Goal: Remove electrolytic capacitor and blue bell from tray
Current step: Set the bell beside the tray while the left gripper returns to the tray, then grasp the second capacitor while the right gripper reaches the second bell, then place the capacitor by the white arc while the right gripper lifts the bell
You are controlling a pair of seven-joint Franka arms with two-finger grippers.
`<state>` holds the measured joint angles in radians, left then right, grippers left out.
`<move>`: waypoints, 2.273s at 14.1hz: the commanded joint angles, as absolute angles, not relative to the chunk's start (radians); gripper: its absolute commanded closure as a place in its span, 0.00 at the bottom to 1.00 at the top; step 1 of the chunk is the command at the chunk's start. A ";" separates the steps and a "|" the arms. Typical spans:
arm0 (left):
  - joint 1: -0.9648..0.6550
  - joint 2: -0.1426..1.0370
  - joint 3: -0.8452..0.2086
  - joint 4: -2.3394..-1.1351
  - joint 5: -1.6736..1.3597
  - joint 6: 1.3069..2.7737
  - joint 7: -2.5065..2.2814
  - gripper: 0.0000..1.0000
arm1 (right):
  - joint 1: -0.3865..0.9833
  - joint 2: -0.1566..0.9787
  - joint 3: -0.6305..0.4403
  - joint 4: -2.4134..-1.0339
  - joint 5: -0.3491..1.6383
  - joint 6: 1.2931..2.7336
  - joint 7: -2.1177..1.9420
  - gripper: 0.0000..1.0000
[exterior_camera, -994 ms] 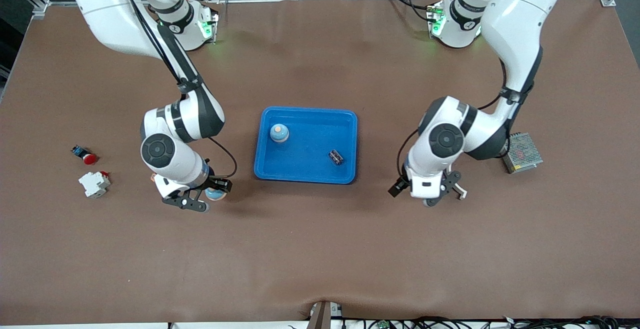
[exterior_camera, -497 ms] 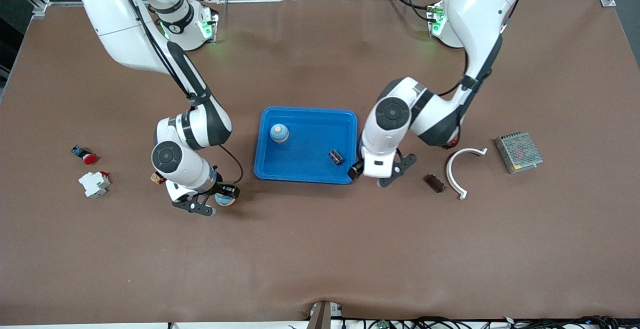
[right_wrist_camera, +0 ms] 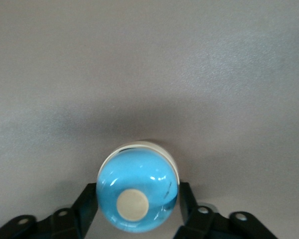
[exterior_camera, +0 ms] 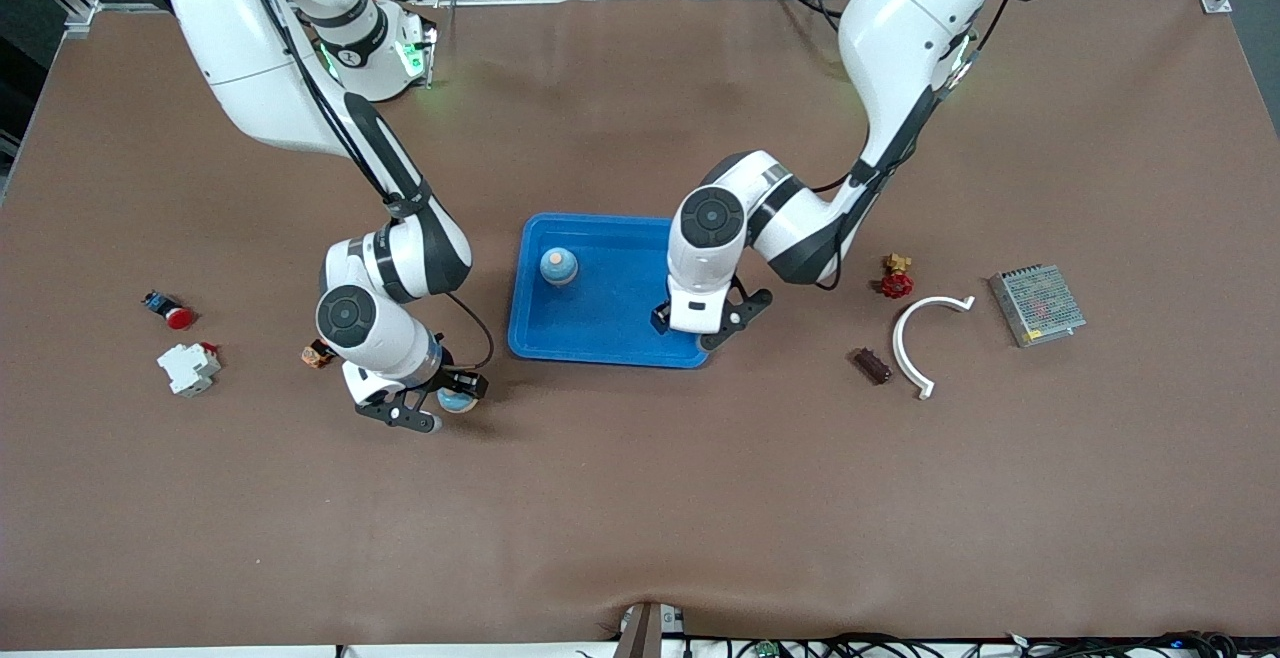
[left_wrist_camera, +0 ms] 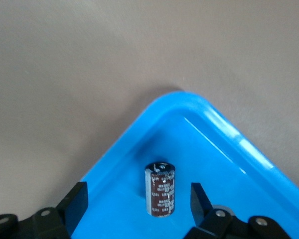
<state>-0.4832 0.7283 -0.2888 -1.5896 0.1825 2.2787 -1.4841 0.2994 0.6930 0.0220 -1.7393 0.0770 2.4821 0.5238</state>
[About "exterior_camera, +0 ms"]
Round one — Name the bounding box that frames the blue plastic tray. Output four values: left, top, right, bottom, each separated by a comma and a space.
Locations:
507, 213, 715, 370

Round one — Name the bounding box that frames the white circuit breaker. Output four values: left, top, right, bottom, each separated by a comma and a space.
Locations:
156, 341, 223, 399

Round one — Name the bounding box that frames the red emergency stop button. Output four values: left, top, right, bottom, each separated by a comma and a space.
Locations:
142, 290, 196, 331

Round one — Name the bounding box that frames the metal mesh power supply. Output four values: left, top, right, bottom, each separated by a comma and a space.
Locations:
989, 264, 1087, 349

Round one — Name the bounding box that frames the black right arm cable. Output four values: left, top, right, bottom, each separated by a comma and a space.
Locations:
235, 0, 497, 371

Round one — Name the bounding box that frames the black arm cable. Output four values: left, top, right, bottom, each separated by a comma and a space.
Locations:
808, 0, 1013, 291
235, 0, 497, 371

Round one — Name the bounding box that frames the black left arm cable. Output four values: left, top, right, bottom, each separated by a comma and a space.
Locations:
808, 0, 1013, 291

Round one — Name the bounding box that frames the white curved plastic bracket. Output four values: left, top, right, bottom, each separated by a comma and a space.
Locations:
892, 295, 976, 401

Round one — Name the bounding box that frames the brown camera stand bracket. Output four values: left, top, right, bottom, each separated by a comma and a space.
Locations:
612, 602, 689, 658

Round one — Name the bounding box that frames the aluminium table edge rail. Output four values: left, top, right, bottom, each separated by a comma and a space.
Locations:
95, 0, 1206, 11

